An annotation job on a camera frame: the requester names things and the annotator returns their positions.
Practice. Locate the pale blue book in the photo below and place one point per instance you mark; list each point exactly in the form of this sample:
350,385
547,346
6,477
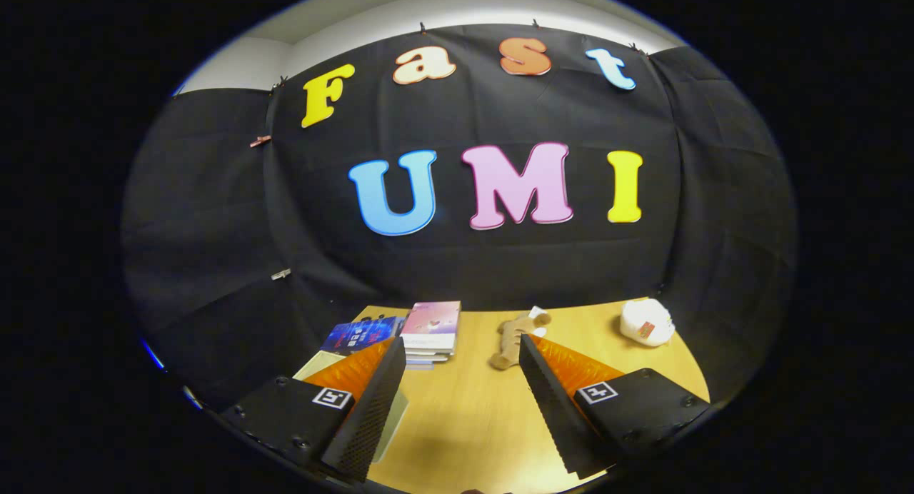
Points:
420,366

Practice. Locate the black backdrop cloth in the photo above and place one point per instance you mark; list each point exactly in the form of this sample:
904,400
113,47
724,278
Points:
500,265

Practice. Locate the cream fabric storage box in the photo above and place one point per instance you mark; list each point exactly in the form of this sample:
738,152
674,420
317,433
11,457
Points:
391,426

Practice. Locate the silver cloth clip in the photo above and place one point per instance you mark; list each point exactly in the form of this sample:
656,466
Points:
280,273

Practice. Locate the brown plush toy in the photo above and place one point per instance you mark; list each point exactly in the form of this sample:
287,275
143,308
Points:
510,344

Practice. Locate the white round plush toy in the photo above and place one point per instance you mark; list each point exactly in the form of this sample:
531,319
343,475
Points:
643,319

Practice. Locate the grey book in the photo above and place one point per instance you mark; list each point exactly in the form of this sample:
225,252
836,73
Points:
428,356

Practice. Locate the pink cloth clip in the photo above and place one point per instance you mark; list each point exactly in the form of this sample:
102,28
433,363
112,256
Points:
260,140

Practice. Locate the pink book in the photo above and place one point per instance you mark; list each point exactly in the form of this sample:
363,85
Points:
432,323

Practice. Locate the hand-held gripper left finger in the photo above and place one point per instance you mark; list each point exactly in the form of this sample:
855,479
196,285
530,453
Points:
371,415

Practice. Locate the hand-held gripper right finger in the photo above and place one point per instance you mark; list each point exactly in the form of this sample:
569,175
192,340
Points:
553,408

